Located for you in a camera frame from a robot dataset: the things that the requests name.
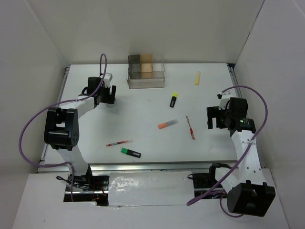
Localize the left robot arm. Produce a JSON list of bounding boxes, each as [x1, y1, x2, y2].
[[44, 73, 116, 190]]

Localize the dark grey compartment box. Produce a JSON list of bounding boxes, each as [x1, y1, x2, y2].
[[128, 54, 141, 80]]

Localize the orange grey highlighter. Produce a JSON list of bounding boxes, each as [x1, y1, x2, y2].
[[158, 119, 179, 129]]

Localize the yellow black highlighter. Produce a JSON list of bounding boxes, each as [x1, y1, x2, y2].
[[169, 92, 178, 108]]

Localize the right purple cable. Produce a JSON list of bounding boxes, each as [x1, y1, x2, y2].
[[186, 85, 267, 218]]

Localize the clear red pen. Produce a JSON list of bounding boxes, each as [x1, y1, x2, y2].
[[106, 139, 133, 147]]

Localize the white cover panel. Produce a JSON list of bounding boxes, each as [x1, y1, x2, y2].
[[108, 171, 194, 207]]

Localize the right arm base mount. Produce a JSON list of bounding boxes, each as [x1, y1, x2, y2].
[[187, 163, 231, 199]]

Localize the green black highlighter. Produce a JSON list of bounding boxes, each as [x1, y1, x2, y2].
[[121, 148, 141, 158]]

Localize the purple cable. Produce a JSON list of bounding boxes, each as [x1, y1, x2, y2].
[[186, 85, 267, 218], [18, 53, 107, 196]]

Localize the red gel pen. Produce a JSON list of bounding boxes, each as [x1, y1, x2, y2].
[[186, 115, 195, 140]]

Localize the tan compartment box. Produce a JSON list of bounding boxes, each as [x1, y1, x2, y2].
[[140, 54, 153, 79]]

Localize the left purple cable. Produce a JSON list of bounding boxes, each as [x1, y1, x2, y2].
[[18, 53, 107, 196]]

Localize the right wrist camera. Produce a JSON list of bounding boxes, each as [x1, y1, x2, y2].
[[217, 92, 232, 110]]

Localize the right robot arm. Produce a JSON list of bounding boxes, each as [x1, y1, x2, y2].
[[207, 93, 275, 217]]

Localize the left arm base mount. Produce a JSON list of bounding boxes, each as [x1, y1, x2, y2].
[[56, 174, 110, 207]]

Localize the clear plastic organizer tray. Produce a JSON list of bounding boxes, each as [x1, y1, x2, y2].
[[127, 53, 165, 89]]

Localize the aluminium frame rail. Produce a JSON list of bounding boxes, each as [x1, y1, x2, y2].
[[38, 63, 266, 174]]

